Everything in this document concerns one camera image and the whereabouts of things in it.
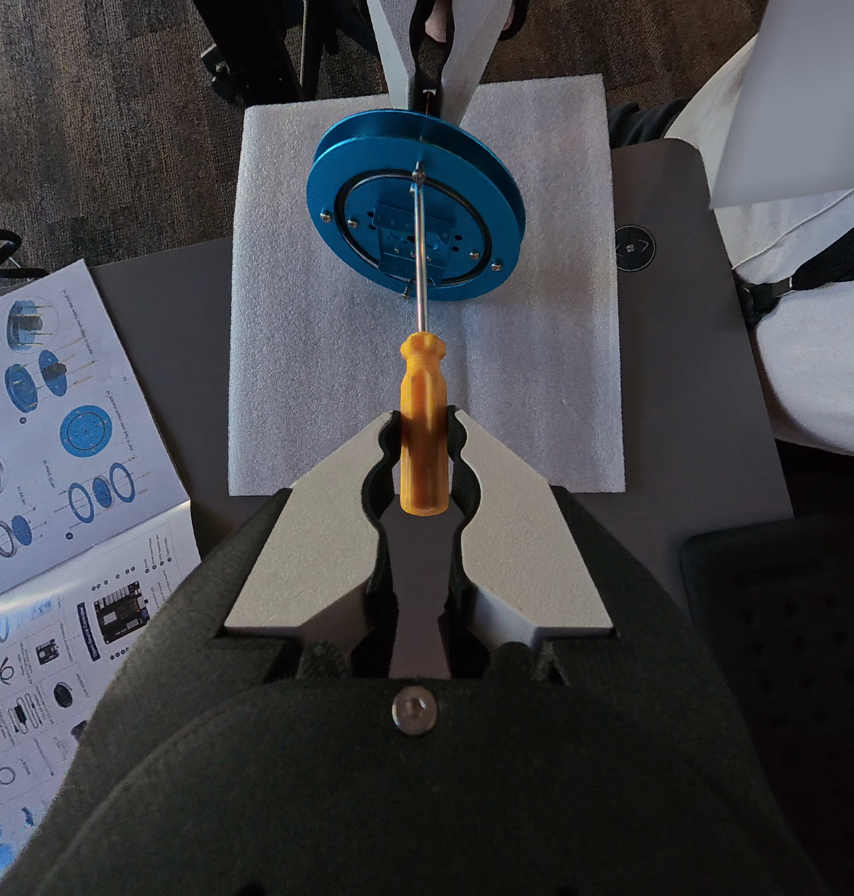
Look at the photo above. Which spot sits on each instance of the open instruction booklet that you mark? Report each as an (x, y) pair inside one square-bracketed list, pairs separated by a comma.
[(49, 490)]

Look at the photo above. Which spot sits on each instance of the black perforated board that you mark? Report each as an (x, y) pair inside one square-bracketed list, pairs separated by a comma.
[(783, 700)]

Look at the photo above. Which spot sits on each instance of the person's dark pants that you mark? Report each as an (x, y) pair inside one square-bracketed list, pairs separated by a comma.
[(643, 126)]

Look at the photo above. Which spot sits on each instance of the dark grey desk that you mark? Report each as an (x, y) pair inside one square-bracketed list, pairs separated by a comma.
[(161, 350)]

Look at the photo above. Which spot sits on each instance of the white foam sheet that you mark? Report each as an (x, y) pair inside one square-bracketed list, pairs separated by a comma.
[(539, 350)]

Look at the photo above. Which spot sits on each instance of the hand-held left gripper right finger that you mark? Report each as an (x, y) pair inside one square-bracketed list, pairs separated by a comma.
[(532, 560)]

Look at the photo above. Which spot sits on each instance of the blue round metal base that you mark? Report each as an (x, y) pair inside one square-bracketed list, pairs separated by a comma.
[(357, 161)]

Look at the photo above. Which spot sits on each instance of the black chest harness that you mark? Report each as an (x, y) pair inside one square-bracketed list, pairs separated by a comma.
[(818, 269)]

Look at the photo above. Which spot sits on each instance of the person's right hand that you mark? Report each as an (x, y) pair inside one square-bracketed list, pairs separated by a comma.
[(439, 17)]

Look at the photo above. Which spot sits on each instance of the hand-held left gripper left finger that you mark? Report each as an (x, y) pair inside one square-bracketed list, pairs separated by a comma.
[(308, 560)]

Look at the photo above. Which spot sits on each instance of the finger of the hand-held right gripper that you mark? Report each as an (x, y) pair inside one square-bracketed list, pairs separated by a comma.
[(476, 49), (395, 56)]

